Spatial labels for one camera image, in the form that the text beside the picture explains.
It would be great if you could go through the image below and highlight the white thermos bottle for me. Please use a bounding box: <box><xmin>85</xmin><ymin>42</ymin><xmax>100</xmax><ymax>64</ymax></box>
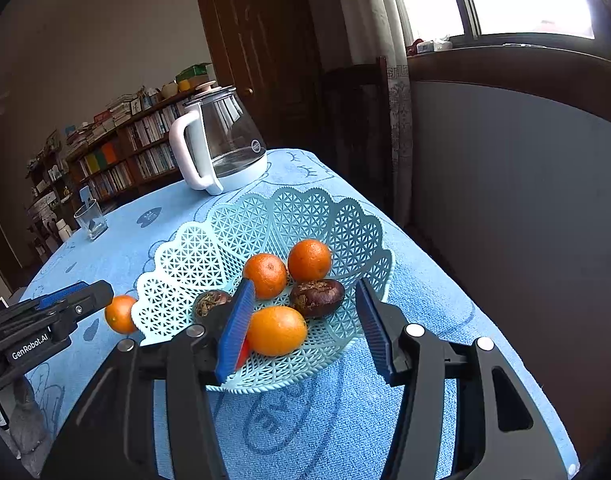
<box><xmin>56</xmin><ymin>219</ymin><xmax>72</xmax><ymax>242</ymax></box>

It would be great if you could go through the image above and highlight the red tomato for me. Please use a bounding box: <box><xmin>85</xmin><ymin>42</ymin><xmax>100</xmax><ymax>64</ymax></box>
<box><xmin>235</xmin><ymin>338</ymin><xmax>250</xmax><ymax>370</ymax></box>

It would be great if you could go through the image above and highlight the glass kettle white handle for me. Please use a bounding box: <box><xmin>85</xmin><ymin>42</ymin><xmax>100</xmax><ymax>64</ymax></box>
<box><xmin>169</xmin><ymin>86</ymin><xmax>268</xmax><ymax>195</ymax></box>

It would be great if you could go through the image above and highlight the wooden bookshelf with books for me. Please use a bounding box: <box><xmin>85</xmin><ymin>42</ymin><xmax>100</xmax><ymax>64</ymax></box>
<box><xmin>67</xmin><ymin>80</ymin><xmax>216</xmax><ymax>205</ymax></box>

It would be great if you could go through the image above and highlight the dark open shelf unit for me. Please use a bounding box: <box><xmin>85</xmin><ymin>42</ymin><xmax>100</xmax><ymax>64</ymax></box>
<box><xmin>25</xmin><ymin>141</ymin><xmax>79</xmax><ymax>263</ymax></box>

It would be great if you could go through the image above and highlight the large orange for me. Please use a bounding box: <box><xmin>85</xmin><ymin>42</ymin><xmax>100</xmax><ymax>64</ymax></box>
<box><xmin>105</xmin><ymin>295</ymin><xmax>138</xmax><ymax>335</ymax></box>

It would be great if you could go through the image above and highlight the window with dark frame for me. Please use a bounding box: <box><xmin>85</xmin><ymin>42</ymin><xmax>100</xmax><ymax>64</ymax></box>
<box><xmin>384</xmin><ymin>0</ymin><xmax>611</xmax><ymax>61</ymax></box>

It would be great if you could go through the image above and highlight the clear drinking glass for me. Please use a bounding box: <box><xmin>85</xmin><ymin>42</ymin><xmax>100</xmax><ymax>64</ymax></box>
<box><xmin>74</xmin><ymin>200</ymin><xmax>108</xmax><ymax>240</ymax></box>

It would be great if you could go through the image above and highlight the dark mangosteen in basket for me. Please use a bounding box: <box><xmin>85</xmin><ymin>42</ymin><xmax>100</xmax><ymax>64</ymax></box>
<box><xmin>289</xmin><ymin>278</ymin><xmax>345</xmax><ymax>318</ymax></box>

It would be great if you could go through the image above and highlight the beige patterned curtain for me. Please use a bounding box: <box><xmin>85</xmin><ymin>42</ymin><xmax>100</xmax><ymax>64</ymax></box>
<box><xmin>329</xmin><ymin>0</ymin><xmax>417</xmax><ymax>231</ymax></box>

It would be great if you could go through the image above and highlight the small orange in basket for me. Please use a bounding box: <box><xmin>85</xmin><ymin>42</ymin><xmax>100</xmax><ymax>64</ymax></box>
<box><xmin>287</xmin><ymin>238</ymin><xmax>331</xmax><ymax>283</ymax></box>
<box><xmin>243</xmin><ymin>252</ymin><xmax>287</xmax><ymax>300</ymax></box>

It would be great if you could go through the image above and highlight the dark wooden door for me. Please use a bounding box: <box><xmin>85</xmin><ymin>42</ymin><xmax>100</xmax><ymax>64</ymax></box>
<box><xmin>198</xmin><ymin>0</ymin><xmax>327</xmax><ymax>152</ymax></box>

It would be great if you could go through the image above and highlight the blue terry tablecloth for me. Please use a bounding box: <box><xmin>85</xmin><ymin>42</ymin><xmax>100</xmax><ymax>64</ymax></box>
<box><xmin>26</xmin><ymin>148</ymin><xmax>579</xmax><ymax>479</ymax></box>

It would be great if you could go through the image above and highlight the teal lattice fruit basket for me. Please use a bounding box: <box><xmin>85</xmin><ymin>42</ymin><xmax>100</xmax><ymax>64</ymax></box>
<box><xmin>131</xmin><ymin>188</ymin><xmax>394</xmax><ymax>393</ymax></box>

